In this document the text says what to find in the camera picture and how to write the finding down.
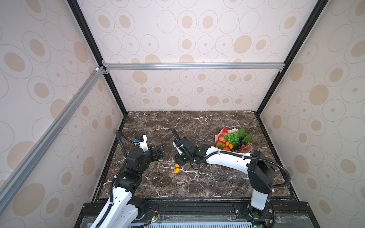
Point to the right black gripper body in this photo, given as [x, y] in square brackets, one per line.
[182, 159]

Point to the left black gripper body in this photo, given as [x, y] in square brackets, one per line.
[153, 156]

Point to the fake strawberry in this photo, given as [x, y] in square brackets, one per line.
[220, 145]
[222, 138]
[225, 131]

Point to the green fake grape bunch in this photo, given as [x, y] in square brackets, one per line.
[232, 137]

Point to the pink scalloped fruit bowl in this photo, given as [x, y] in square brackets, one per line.
[229, 131]

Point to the black fake grape bunch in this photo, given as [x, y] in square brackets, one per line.
[237, 145]

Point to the red fake grape bunch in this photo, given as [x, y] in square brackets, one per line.
[245, 149]

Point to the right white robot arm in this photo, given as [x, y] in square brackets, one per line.
[264, 175]

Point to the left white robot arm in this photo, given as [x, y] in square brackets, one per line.
[121, 209]

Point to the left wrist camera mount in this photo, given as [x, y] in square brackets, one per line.
[141, 142]

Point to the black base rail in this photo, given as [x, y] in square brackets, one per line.
[285, 212]

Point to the horizontal aluminium frame bar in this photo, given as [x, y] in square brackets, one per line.
[192, 66]

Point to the slanted aluminium frame bar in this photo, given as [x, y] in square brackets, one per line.
[28, 164]

